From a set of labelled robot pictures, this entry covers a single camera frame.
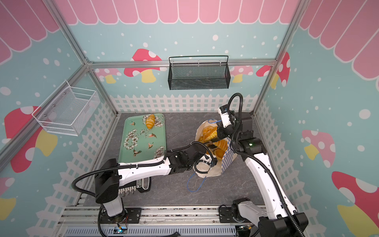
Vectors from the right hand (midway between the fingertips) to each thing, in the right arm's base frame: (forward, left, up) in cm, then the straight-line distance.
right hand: (218, 121), depth 72 cm
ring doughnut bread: (+12, +3, -23) cm, 26 cm away
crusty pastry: (+6, 0, -20) cm, 21 cm away
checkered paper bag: (-14, -1, -23) cm, 27 cm away
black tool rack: (-21, +41, -31) cm, 55 cm away
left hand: (-4, +9, -14) cm, 18 cm away
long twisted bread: (+1, -5, -22) cm, 23 cm away
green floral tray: (+13, +49, -33) cm, 60 cm away
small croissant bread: (+25, +45, -28) cm, 58 cm away
